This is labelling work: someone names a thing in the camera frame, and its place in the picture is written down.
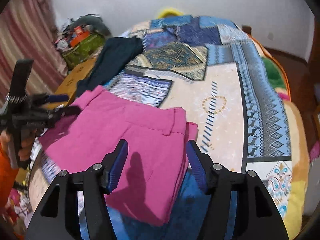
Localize pink pants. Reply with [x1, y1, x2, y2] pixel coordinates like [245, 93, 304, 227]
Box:
[40, 86, 198, 226]

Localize left hand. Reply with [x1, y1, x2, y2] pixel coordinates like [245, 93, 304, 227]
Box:
[1, 130, 36, 161]

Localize yellow wooden bedside board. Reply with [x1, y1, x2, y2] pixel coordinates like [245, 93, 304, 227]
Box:
[45, 58, 96, 109]

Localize green storage bag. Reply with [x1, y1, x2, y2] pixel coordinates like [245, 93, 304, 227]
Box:
[61, 33, 105, 70]

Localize orange box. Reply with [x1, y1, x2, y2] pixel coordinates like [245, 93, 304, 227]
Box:
[69, 26, 91, 47]

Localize dark navy folded garment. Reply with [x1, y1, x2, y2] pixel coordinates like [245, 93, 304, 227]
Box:
[76, 37, 143, 98]

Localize striped pink curtain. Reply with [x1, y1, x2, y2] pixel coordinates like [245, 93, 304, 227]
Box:
[1, 0, 67, 103]

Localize grey plush toy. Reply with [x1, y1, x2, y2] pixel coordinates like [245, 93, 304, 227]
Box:
[69, 15, 111, 37]

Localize blue patchwork bedspread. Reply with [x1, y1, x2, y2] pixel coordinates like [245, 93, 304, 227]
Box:
[29, 16, 292, 239]

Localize yellow green fleece blanket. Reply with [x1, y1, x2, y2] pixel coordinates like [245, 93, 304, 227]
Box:
[250, 36, 310, 239]

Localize yellow plush pillow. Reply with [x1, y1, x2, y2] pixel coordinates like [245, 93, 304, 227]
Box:
[157, 8, 184, 19]

